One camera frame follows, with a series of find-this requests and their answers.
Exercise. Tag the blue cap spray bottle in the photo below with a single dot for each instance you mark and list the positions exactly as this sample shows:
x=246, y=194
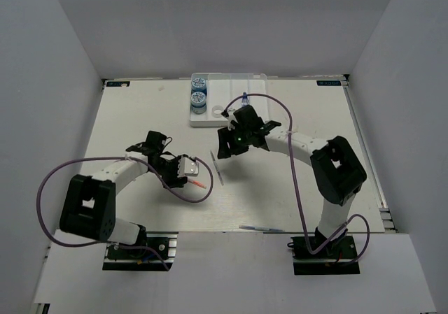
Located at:
x=245, y=99

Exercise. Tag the grey purple pen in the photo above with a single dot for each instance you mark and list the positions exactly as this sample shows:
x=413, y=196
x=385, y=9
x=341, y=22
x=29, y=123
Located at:
x=215, y=164

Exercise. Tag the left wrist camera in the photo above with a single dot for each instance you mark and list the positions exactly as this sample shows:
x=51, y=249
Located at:
x=187, y=167

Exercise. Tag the blue tape tub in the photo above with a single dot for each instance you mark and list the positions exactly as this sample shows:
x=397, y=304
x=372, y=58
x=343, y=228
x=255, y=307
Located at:
x=199, y=84
x=198, y=102

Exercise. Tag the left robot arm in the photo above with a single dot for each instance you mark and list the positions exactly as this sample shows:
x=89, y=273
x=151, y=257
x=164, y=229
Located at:
x=90, y=205

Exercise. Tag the white divided organizer tray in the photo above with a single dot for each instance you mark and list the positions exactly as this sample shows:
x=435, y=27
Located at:
x=226, y=89

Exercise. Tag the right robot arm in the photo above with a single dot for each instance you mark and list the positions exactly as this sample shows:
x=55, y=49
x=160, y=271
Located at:
x=338, y=172

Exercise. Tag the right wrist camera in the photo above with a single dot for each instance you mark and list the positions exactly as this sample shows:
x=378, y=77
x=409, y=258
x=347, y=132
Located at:
x=231, y=119

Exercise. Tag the clear tape roll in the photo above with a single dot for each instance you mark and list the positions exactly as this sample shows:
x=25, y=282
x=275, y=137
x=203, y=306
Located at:
x=217, y=111

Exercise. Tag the blue pen at table edge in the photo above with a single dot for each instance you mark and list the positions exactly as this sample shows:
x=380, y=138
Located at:
x=262, y=229

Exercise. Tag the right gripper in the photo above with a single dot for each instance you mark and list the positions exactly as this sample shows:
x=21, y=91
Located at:
x=225, y=136

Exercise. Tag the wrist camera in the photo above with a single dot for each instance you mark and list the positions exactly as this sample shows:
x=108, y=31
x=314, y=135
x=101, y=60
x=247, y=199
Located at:
x=187, y=167
x=231, y=119

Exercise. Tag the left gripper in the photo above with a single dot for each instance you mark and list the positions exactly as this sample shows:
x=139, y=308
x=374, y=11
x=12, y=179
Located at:
x=171, y=182

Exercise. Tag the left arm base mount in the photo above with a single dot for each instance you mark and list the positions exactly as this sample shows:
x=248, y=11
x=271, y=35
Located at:
x=157, y=254

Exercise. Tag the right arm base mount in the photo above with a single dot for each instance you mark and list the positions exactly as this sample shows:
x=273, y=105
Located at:
x=331, y=261

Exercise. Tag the orange pen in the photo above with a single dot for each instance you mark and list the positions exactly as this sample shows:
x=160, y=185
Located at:
x=197, y=183

